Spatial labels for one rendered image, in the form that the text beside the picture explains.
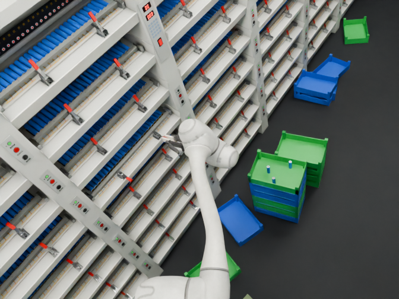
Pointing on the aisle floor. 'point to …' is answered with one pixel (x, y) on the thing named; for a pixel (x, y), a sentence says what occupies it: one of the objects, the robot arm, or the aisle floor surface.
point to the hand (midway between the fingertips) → (168, 139)
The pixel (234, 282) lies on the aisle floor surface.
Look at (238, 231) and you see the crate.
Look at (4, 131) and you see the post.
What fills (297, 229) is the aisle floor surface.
